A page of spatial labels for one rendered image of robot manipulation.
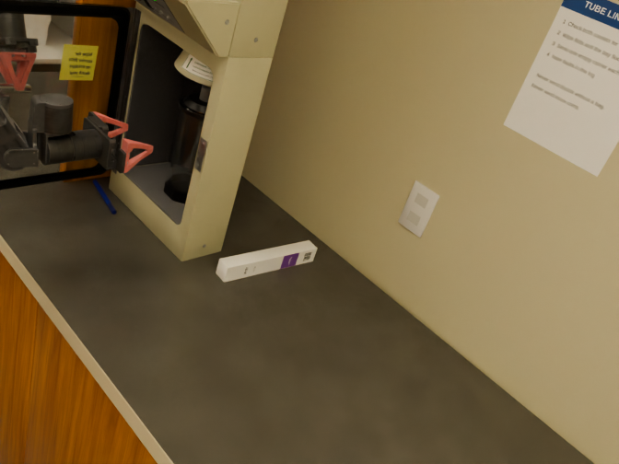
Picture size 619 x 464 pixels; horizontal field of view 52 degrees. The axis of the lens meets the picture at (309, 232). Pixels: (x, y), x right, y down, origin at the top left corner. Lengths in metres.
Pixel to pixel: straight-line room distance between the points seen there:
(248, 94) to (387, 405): 0.66
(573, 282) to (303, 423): 0.59
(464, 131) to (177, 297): 0.69
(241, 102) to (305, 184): 0.48
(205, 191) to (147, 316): 0.28
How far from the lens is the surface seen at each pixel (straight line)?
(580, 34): 1.28
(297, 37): 1.68
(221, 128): 1.27
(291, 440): 1.12
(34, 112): 1.22
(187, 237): 1.38
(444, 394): 1.34
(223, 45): 1.19
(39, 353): 1.48
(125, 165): 1.28
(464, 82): 1.38
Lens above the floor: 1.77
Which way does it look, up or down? 30 degrees down
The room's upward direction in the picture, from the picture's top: 19 degrees clockwise
